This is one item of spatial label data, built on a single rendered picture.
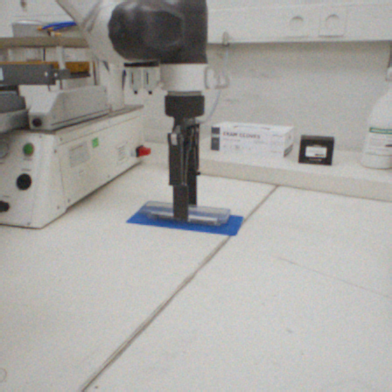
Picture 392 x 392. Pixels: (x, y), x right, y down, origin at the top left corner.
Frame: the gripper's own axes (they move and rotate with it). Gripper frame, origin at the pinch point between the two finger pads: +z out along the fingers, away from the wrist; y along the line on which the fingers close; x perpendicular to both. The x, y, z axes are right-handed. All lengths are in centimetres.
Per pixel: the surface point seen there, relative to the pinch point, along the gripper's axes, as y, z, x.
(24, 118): 5.5, -15.6, -31.6
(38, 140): 5.9, -11.4, -28.9
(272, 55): -62, -28, 10
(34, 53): -13, -28, -42
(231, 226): 0.6, 4.8, 9.7
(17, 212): 12.1, 1.9, -31.4
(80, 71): -18.5, -23.9, -32.8
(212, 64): -66, -25, -11
